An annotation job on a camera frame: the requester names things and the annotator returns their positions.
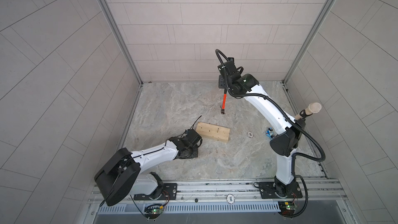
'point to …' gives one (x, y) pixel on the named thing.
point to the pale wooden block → (213, 131)
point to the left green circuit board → (157, 211)
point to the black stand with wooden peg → (313, 107)
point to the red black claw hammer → (224, 102)
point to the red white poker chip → (250, 134)
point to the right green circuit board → (287, 208)
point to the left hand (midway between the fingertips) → (197, 153)
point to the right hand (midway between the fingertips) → (223, 79)
